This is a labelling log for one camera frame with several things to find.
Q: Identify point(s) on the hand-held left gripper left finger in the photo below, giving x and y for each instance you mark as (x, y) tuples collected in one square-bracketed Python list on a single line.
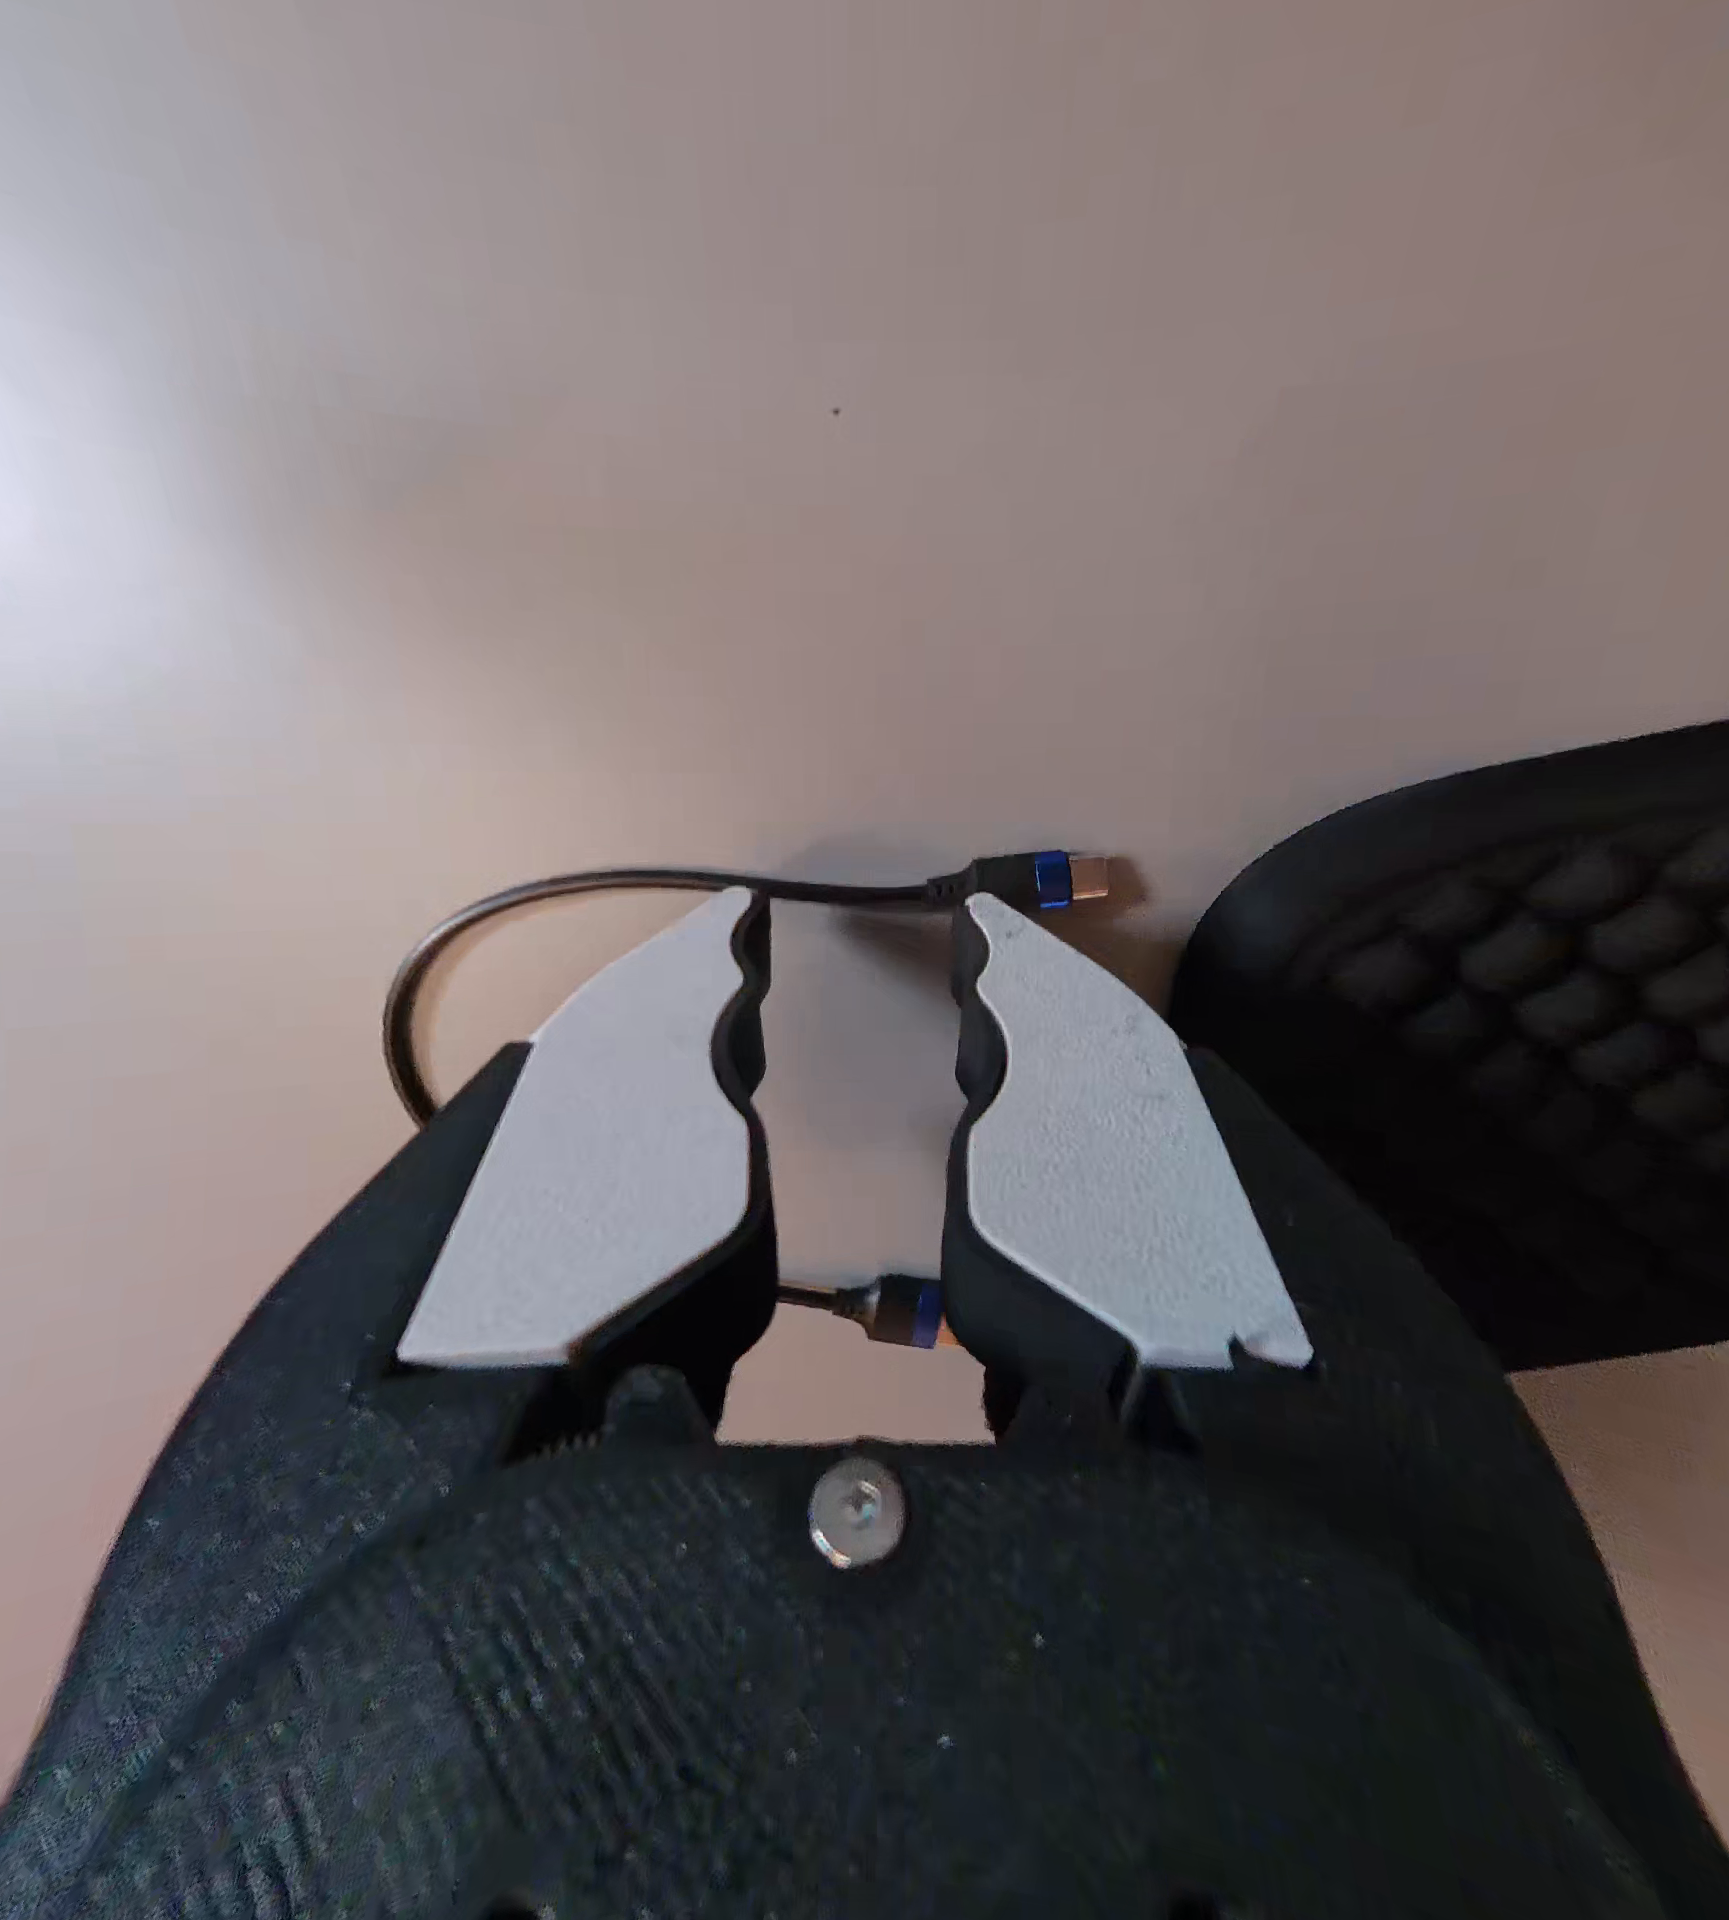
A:
[(595, 1184)]

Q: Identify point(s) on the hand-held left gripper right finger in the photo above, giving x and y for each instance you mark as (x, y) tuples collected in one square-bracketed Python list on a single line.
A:
[(1120, 1184)]

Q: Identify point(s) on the black textured armrest pad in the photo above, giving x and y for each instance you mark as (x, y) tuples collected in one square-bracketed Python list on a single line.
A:
[(1554, 1021)]

